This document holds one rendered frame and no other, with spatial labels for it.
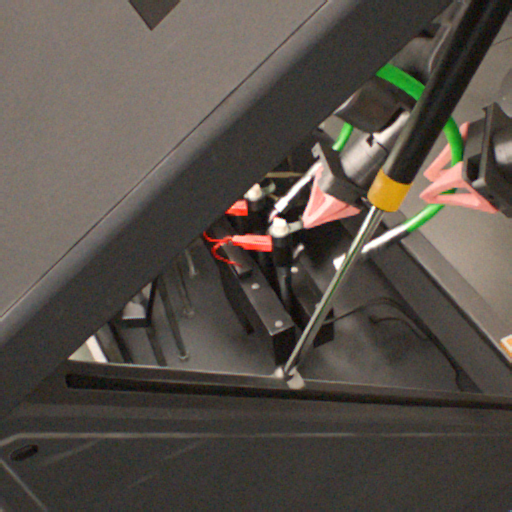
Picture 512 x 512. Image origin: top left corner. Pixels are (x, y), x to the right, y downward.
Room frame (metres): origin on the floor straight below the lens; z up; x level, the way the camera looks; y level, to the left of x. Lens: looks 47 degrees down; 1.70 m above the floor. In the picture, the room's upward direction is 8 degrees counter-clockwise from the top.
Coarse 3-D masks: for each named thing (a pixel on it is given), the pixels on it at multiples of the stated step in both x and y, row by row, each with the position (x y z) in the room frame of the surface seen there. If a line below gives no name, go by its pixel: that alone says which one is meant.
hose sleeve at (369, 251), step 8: (400, 224) 0.50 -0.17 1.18; (384, 232) 0.50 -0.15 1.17; (392, 232) 0.49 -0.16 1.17; (400, 232) 0.49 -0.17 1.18; (408, 232) 0.49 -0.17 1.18; (376, 240) 0.49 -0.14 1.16; (384, 240) 0.49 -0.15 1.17; (392, 240) 0.49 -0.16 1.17; (400, 240) 0.49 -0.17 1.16; (368, 248) 0.49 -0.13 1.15; (376, 248) 0.49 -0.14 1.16; (384, 248) 0.49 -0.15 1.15; (360, 256) 0.49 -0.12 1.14; (368, 256) 0.49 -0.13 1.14
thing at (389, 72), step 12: (384, 72) 0.49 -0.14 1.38; (396, 72) 0.49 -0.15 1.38; (396, 84) 0.49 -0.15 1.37; (408, 84) 0.49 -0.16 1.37; (420, 84) 0.49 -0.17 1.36; (444, 132) 0.49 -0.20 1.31; (456, 132) 0.49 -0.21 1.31; (456, 144) 0.49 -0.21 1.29; (456, 156) 0.49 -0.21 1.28; (444, 192) 0.49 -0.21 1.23; (432, 204) 0.49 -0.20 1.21; (420, 216) 0.49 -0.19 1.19; (432, 216) 0.49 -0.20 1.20; (408, 228) 0.49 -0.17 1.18
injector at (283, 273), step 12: (288, 228) 0.58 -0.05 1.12; (276, 240) 0.57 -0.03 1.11; (288, 240) 0.57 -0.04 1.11; (276, 252) 0.57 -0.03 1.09; (288, 252) 0.57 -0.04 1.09; (300, 252) 0.58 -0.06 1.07; (276, 264) 0.57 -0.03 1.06; (288, 264) 0.56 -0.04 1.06; (288, 276) 0.57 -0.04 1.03; (288, 288) 0.57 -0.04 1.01; (288, 300) 0.57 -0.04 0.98; (288, 312) 0.57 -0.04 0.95
